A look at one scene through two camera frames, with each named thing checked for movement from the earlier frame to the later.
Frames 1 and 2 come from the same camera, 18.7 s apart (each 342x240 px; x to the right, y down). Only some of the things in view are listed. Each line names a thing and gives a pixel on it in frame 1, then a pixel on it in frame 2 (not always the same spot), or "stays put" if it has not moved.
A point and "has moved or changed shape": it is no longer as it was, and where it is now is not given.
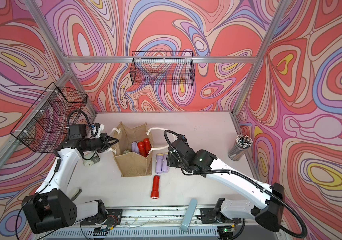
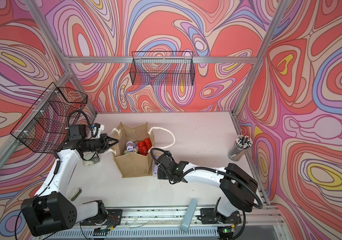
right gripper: (171, 160) to (160, 175)
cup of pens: (242, 143) stays put
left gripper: (104, 139) stays put
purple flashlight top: (165, 168) has moved or changed shape
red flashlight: (142, 149) stays put
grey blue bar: (184, 225) stays put
